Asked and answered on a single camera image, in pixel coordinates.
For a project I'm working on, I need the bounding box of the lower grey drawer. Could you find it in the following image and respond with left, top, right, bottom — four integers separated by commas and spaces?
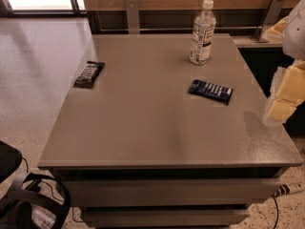
81, 210, 249, 228

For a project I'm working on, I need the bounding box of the metal wall bracket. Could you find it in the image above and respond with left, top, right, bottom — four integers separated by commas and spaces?
254, 0, 286, 43
126, 0, 140, 34

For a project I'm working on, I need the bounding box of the black power cable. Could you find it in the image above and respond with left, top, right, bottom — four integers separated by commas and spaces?
271, 195, 280, 229

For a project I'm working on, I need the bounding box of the clear plastic water bottle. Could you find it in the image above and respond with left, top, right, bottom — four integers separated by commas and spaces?
189, 0, 216, 65

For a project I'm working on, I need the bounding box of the right metal wall bracket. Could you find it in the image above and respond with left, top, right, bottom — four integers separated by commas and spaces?
254, 0, 286, 43

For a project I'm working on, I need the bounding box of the grey drawer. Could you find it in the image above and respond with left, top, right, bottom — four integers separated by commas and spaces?
81, 210, 249, 228
65, 178, 281, 207

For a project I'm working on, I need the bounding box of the grey drawer cabinet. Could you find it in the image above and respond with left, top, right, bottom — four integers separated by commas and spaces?
36, 32, 305, 229

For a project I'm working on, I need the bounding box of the upper grey drawer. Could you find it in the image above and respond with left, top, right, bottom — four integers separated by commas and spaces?
65, 178, 281, 207

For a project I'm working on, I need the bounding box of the white striped power strip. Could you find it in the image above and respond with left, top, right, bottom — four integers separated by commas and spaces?
274, 183, 305, 198

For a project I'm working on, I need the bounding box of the black rxbar chocolate bar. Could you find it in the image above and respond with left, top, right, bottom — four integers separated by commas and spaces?
73, 61, 105, 89

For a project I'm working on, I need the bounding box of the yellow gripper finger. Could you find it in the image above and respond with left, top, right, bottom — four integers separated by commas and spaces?
263, 61, 305, 125
262, 17, 288, 42

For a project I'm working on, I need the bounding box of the black chair edge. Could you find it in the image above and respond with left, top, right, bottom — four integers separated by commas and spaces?
0, 141, 22, 183

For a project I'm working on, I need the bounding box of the blue rxbar blueberry bar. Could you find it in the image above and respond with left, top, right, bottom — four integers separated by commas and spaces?
188, 79, 234, 105

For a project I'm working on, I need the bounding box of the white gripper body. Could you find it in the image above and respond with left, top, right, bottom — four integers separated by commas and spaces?
282, 0, 305, 60

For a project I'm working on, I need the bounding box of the left metal wall bracket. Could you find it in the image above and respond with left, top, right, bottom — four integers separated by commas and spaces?
126, 0, 140, 34

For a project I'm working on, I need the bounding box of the black strap bag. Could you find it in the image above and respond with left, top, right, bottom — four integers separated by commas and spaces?
0, 173, 71, 229

